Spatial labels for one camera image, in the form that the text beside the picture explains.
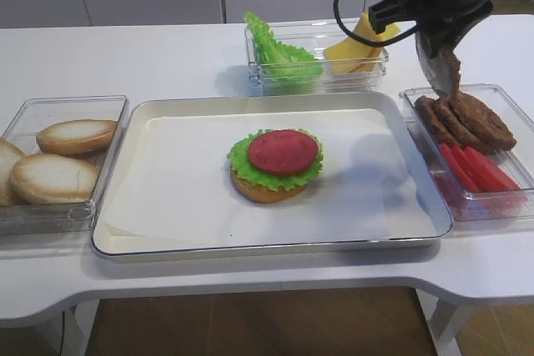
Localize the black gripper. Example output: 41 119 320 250
368 0 493 98

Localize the brown meat patty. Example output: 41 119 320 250
441 48 461 99
414 96 460 146
432 99 494 154
450 92 516 151

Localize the rear yellow cheese slice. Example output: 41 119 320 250
376 23 401 42

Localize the yellow cheese slice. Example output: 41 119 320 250
324 13 385 74
376 23 401 42

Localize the front yellow cheese slice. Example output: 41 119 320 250
324 13 385 74

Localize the clear lettuce cheese container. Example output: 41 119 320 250
244 20 389 96

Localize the green lettuce leaves stack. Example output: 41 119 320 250
244 12 323 79

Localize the lettuce leaf on burger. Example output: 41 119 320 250
228 129 324 190

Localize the clear patty tomato container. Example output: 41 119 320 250
401 85 533 221

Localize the left red tomato slice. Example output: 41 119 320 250
440 143 480 193

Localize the red tomato slice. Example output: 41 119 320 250
451 146 502 192
463 147 521 192
440 143 480 193

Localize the right red tomato slice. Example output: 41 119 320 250
463 147 521 192

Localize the middle red tomato slice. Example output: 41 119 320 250
451 146 502 192

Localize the white parchment paper sheet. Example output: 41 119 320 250
101 108 414 246

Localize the tomato slice on burger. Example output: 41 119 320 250
248 129 319 177

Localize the bottom bun on tray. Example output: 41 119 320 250
230 170 307 203

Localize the white table leg right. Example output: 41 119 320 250
416 289 475 356

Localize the white table leg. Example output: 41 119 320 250
416 289 475 356
59 299 99 356

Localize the white metal baking tray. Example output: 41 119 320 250
93 92 453 261

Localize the upper toasted bun half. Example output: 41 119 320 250
36 119 117 156

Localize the toasted bun half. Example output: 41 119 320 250
36 119 117 156
9 153 98 204

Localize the clear left bun container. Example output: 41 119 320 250
1 95 128 235

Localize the front toasted bun half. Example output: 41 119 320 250
9 153 98 204

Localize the left edge bun half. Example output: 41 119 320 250
0 138 25 206

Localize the white table leg left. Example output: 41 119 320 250
59 299 99 356

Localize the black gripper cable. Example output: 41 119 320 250
332 0 418 48

